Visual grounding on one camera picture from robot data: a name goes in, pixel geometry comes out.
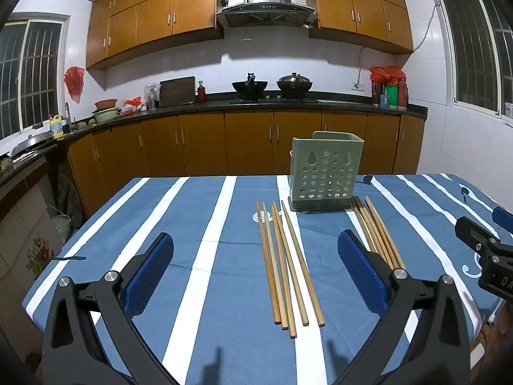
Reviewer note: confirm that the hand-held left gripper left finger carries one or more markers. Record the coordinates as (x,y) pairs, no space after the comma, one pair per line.
(150,272)

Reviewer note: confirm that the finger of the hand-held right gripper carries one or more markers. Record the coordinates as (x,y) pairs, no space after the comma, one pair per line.
(504,218)
(475,234)

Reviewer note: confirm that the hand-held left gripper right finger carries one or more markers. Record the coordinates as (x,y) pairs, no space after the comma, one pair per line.
(362,272)

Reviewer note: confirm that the green perforated utensil holder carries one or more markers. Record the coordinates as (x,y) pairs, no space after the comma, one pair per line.
(326,168)

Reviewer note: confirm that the blue white striped tablecloth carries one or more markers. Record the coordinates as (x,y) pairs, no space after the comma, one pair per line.
(224,256)

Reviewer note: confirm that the woven basket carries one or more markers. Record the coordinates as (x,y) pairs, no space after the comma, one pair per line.
(61,228)

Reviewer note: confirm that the green basin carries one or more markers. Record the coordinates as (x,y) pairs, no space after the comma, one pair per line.
(106,115)

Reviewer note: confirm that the wooden base cabinets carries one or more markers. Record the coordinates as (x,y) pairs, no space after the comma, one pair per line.
(248,140)

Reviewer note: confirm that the orange plastic bag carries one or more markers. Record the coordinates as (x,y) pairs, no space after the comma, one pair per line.
(131,105)

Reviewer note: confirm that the red bag with bottles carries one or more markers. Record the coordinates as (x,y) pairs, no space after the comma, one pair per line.
(388,88)

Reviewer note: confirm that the yellow detergent bottle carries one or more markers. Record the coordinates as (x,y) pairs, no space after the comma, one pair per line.
(57,127)

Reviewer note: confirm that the pink basin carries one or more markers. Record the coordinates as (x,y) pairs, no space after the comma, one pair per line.
(106,104)

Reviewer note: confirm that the metal faucet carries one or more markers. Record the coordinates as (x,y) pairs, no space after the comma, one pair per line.
(69,118)

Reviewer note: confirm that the metal pan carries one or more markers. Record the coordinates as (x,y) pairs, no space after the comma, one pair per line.
(32,142)

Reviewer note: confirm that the clear plastic bag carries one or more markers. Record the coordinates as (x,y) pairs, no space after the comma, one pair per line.
(152,96)

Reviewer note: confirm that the dark wooden cutting board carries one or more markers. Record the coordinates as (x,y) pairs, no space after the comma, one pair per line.
(177,91)

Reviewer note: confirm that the red bottle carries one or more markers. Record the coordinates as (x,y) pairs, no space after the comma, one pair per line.
(201,93)

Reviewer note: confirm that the black kitchen countertop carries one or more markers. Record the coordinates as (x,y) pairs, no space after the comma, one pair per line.
(216,97)

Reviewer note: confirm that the gas stove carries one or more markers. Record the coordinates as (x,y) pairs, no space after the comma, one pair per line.
(272,99)

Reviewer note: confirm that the black wok with lid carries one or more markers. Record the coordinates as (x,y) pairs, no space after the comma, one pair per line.
(294,83)

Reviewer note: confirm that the red hanging plastic bag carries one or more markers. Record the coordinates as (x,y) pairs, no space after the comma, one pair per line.
(75,82)

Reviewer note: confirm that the black open wok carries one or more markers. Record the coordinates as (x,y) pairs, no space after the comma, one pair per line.
(249,86)

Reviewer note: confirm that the barred window with bottle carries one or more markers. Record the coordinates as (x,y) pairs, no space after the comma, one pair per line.
(28,76)

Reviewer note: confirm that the steel range hood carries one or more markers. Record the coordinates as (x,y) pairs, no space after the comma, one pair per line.
(266,6)

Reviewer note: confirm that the white wall socket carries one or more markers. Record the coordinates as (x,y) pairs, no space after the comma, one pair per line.
(358,86)

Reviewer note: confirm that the wooden wall cabinets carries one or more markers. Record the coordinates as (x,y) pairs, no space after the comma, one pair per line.
(360,8)
(160,12)

